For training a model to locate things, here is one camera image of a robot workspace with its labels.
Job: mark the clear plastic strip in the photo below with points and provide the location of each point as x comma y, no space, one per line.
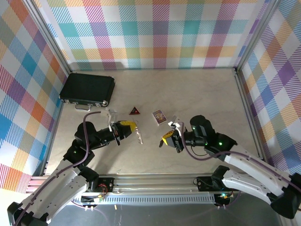
140,137

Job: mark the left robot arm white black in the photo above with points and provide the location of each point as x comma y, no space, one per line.
63,186

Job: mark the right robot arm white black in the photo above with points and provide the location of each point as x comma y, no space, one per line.
247,183

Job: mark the red triangular badge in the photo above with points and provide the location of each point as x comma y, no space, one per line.
134,111

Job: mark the small picture card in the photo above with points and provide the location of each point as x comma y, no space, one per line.
159,117

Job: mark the small green circuit board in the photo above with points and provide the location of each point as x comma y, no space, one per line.
224,196
99,199

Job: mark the aluminium table edge rail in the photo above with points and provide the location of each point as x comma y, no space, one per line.
53,136
245,99

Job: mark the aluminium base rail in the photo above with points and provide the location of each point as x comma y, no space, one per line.
152,186

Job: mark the grey metal base plate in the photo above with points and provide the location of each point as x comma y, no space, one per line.
164,216

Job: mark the aluminium frame post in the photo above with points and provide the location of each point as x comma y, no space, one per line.
255,35
52,37

